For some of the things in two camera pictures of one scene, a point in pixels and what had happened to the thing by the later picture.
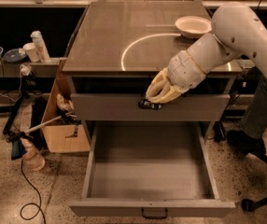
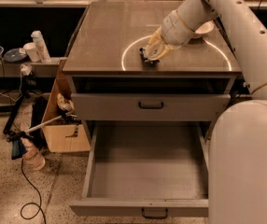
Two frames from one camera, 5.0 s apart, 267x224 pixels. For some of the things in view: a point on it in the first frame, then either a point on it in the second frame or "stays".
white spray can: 40,45 stays
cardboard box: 68,134 stays
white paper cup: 32,50 stays
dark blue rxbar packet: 147,104 to 147,63
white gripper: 182,71 to 175,29
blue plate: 13,55 stays
